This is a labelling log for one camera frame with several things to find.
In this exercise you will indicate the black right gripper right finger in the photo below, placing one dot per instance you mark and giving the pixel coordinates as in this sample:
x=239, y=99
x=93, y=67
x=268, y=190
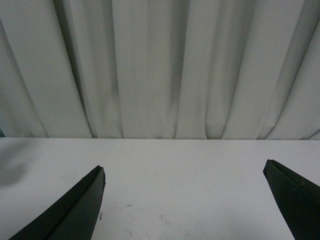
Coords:
x=297, y=198

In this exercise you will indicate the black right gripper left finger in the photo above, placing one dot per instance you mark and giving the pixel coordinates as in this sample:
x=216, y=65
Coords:
x=73, y=216

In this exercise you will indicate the grey pleated curtain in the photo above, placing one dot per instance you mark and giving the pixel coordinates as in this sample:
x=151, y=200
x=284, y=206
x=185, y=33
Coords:
x=160, y=69

